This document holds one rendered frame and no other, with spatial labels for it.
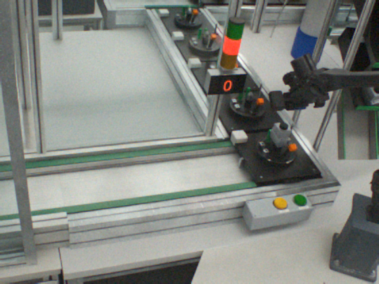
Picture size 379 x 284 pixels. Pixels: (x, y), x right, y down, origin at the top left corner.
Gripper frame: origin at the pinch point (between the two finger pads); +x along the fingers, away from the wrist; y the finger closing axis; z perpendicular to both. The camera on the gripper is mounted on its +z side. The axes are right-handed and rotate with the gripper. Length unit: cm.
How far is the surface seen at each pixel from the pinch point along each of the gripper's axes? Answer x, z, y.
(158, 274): 108, -53, 26
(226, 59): -3.7, 14.4, 20.7
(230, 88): 3.7, 7.7, 17.7
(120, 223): 7, -29, 58
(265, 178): 9.1, -21.6, 8.7
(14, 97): -33, -3, 82
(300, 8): 88, 79, -75
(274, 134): 9.7, -7.6, 2.2
